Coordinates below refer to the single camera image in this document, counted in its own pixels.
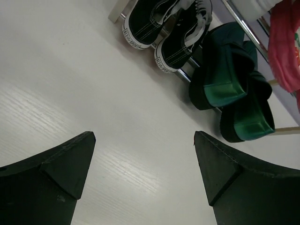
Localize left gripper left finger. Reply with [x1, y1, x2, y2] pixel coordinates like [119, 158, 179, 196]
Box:
[0, 131, 96, 225]

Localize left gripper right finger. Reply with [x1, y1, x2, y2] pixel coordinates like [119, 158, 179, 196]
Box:
[194, 131, 300, 225]

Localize green loafer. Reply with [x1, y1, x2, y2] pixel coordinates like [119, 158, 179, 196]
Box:
[188, 22, 255, 110]
[220, 40, 275, 143]

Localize pink sandal front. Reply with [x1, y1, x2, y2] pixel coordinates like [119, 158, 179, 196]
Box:
[268, 0, 300, 93]

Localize cream shoe shelf with rods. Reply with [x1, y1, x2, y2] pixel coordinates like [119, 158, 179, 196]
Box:
[108, 0, 300, 143]

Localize right black canvas sneaker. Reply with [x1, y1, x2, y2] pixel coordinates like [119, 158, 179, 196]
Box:
[154, 0, 212, 73]

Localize black canvas sneaker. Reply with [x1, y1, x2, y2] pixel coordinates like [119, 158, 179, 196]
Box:
[154, 0, 212, 73]
[122, 0, 181, 50]

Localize left black canvas sneaker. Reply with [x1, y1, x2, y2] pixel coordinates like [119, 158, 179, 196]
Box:
[122, 0, 181, 50]

